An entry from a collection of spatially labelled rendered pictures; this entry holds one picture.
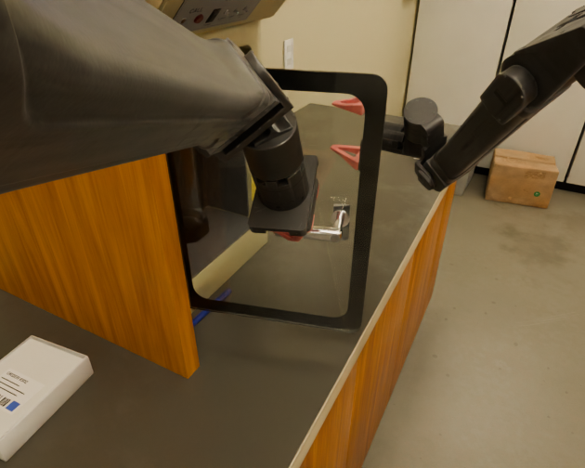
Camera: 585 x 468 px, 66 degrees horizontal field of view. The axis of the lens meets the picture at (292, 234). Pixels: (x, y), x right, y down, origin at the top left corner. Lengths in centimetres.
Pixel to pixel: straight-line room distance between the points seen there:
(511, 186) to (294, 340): 280
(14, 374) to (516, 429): 168
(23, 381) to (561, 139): 348
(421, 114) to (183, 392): 59
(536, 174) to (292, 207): 299
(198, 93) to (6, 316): 85
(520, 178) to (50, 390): 310
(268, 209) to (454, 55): 320
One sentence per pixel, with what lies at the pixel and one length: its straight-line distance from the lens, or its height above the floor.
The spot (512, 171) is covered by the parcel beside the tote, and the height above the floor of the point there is 24.
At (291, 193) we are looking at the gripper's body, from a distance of 47.
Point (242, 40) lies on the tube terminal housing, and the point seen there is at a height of 138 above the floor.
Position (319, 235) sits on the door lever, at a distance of 57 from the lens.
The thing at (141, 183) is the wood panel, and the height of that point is 128.
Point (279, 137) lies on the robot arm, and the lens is 41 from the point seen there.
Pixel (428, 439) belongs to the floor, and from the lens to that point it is 186.
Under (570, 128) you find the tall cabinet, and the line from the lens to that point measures 369.
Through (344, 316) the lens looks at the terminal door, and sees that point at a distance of 72.
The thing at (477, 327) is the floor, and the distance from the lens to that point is 233.
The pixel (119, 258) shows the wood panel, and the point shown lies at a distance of 68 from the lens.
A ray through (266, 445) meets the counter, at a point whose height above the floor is 94.
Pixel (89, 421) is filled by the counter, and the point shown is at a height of 94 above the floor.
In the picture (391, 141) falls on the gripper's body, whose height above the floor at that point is 120.
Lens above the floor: 151
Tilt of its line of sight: 32 degrees down
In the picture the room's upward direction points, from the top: straight up
